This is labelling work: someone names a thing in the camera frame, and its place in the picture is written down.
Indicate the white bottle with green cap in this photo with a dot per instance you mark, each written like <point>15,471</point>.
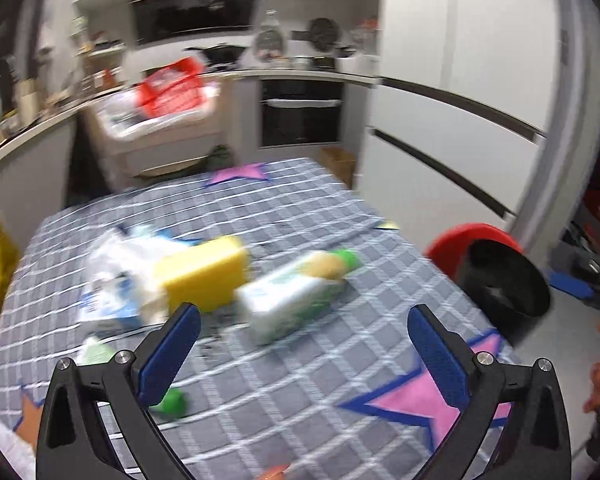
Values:
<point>285,299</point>

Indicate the black trash bin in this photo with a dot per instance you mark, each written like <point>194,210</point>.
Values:
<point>506,286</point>

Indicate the cardboard box on floor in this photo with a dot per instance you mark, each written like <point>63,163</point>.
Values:
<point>340,163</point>

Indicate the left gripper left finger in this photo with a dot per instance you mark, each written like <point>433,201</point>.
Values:
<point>73,442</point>

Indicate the small green cap tube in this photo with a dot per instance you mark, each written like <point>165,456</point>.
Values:
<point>174,404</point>

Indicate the blue white paper box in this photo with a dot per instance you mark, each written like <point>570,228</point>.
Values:
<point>109,307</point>

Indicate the white refrigerator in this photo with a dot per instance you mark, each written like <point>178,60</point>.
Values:
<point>457,121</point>

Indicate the red plastic stool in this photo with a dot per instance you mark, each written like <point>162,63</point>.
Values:
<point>447,251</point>

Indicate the black built-in oven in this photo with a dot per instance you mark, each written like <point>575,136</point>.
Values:
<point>300,111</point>

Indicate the yellow wavy sponge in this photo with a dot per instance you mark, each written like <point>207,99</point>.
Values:
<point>205,275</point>

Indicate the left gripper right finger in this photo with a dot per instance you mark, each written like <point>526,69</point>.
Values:
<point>535,442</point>

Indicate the grey checked tablecloth with stars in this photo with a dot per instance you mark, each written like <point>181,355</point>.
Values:
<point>252,407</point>

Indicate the red plastic basket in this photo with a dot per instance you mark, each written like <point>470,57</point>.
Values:
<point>175,88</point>

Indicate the black wok on stove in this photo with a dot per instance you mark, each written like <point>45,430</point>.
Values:
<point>220,54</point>

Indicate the black range hood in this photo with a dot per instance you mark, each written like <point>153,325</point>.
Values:
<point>159,20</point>

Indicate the white plastic bag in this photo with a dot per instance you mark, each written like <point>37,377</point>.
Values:
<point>134,251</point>

